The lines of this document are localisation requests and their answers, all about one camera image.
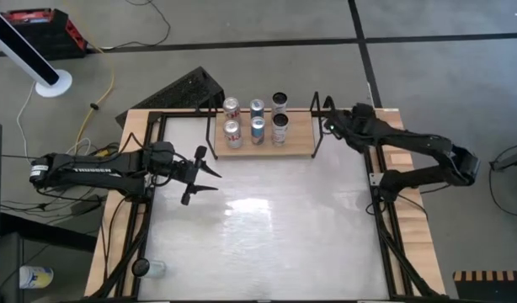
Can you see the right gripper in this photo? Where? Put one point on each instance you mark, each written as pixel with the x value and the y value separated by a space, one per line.
pixel 351 124

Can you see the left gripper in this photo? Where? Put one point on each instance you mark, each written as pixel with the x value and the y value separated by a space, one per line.
pixel 187 174

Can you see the silver Diet Coke can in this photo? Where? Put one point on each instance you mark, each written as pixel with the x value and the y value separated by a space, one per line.
pixel 231 107
pixel 233 136

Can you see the Red Bull Sugarfree can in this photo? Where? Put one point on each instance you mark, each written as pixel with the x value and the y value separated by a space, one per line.
pixel 257 108
pixel 257 132

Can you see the Celsius Peach Vibe can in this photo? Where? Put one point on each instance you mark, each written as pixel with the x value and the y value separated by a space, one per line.
pixel 279 134

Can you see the Celsius can orange script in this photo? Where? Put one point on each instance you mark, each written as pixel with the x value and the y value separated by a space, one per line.
pixel 279 104

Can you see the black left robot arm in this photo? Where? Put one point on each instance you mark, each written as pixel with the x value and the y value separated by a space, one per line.
pixel 94 170

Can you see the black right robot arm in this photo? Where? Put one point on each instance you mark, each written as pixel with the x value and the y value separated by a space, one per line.
pixel 431 143

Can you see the black perforated metal panel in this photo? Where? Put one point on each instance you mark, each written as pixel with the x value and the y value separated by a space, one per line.
pixel 178 90

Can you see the white glossy table mat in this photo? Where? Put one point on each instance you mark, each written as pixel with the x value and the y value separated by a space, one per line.
pixel 262 261

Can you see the grey stand leg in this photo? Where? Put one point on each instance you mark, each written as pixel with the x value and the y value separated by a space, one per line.
pixel 513 160

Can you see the black desk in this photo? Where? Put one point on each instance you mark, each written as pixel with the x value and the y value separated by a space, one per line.
pixel 39 235

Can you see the white black pole stand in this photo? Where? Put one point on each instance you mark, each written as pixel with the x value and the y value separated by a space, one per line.
pixel 52 84

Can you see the white yellow blue canister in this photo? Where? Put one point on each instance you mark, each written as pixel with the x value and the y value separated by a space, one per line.
pixel 35 277

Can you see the red black tool case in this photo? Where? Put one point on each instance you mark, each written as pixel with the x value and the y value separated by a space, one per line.
pixel 48 33

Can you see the black box striped rim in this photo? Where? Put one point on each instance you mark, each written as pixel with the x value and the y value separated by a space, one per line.
pixel 494 290

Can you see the wooden shelf black metal frame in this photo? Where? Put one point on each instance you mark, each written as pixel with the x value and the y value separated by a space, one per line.
pixel 300 139

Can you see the silver metal bracket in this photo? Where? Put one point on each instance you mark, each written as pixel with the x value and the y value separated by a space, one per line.
pixel 374 179

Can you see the black table frame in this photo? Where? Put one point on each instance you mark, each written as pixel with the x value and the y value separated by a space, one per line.
pixel 182 114

